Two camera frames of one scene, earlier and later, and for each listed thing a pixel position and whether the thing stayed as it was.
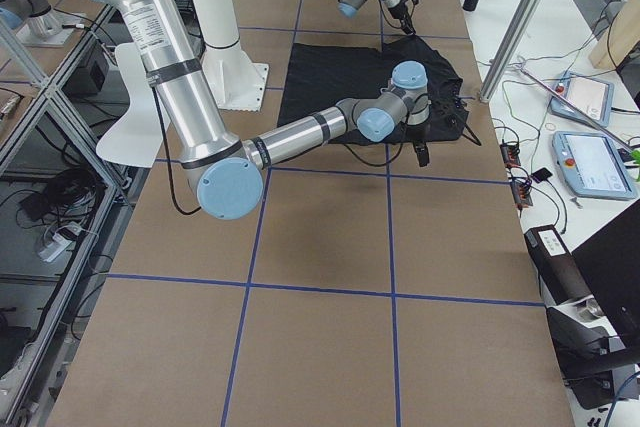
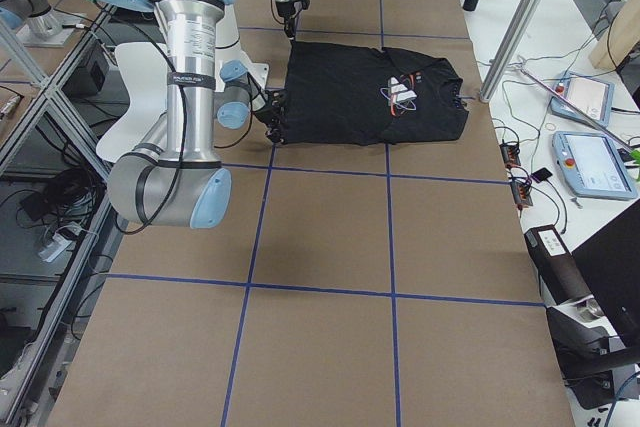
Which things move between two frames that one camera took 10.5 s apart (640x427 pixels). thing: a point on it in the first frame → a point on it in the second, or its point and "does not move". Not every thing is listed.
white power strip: (51, 251) does not move
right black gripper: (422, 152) → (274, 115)
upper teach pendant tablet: (591, 97) does not move
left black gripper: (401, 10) → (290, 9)
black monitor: (610, 261) does not move
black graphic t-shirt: (317, 76) does not move
